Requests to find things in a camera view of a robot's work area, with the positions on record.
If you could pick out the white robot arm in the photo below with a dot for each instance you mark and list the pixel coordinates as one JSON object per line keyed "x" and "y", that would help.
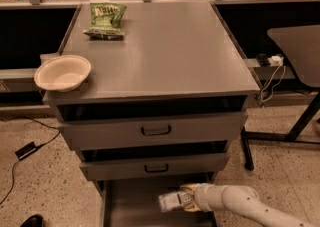
{"x": 240, "y": 200}

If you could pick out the black top drawer handle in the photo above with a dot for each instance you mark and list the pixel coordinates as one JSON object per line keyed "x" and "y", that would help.
{"x": 156, "y": 132}

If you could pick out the black shoe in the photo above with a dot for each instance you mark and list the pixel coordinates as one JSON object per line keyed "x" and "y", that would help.
{"x": 33, "y": 221}

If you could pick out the grey middle drawer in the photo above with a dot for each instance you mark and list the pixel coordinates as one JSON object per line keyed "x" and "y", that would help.
{"x": 134, "y": 168}

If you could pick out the black middle drawer handle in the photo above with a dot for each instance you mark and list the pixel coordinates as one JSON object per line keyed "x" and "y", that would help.
{"x": 156, "y": 169}

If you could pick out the black drawer handle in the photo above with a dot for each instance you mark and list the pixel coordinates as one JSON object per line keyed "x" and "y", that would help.
{"x": 156, "y": 169}
{"x": 156, "y": 132}

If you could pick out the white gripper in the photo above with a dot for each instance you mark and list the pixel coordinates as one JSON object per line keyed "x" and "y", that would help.
{"x": 202, "y": 196}

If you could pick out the grey drawer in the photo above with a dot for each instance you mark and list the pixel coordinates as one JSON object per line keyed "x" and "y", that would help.
{"x": 134, "y": 203}
{"x": 134, "y": 168}
{"x": 125, "y": 133}

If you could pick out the grey side table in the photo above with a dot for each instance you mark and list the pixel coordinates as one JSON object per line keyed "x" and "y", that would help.
{"x": 301, "y": 47}

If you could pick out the green chip bag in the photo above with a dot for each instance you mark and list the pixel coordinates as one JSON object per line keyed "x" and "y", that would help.
{"x": 106, "y": 21}

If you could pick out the white power plug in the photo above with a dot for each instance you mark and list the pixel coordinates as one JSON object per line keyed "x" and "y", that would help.
{"x": 278, "y": 60}

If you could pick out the grey top drawer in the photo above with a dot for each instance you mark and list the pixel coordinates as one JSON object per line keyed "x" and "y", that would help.
{"x": 125, "y": 133}

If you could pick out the grey bottom drawer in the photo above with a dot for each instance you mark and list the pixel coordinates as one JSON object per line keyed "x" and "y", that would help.
{"x": 134, "y": 203}

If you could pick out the grey drawer cabinet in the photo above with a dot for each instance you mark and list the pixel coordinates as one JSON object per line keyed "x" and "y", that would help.
{"x": 176, "y": 59}

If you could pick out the white paper bowl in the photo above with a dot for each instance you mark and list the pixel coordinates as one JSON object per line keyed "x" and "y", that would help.
{"x": 63, "y": 73}

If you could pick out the black power adapter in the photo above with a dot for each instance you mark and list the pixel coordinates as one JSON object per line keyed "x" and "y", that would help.
{"x": 26, "y": 151}

